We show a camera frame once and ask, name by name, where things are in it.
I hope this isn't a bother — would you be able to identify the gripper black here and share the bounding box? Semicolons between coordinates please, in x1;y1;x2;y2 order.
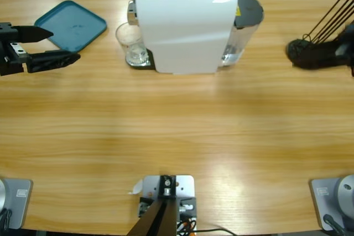
293;24;354;78
0;22;81;77

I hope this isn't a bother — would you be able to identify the clear water tank black lid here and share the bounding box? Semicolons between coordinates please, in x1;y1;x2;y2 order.
218;0;264;67

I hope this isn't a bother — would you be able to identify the black capsule holder with rods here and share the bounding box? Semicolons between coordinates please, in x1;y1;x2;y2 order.
286;0;354;67

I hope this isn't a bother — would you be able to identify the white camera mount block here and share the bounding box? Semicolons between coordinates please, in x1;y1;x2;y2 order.
138;174;197;233

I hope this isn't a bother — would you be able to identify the black cable under mount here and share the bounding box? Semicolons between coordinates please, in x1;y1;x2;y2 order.
193;229;236;236

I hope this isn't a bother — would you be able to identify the clear drinking glass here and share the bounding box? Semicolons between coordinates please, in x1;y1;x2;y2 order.
115;22;149;67

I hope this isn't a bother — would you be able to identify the orange cable bundle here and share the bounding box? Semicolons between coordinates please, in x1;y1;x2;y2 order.
178;218;197;233

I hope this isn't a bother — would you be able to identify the arm grey base plate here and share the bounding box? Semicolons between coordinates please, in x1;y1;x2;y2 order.
0;177;33;230
309;174;354;232

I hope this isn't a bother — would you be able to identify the dark camera post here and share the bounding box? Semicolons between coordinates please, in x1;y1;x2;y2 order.
127;174;178;236

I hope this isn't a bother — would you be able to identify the white paper tag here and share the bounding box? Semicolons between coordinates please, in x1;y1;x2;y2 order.
127;179;144;195

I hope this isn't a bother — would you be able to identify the teal square plastic tray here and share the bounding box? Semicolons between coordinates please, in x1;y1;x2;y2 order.
34;0;108;55

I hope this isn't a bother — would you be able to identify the black base cable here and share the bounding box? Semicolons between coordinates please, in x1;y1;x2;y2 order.
322;213;348;236
0;208;13;230

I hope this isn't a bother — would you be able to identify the white capsule coffee machine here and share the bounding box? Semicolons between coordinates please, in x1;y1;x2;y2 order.
126;0;239;76

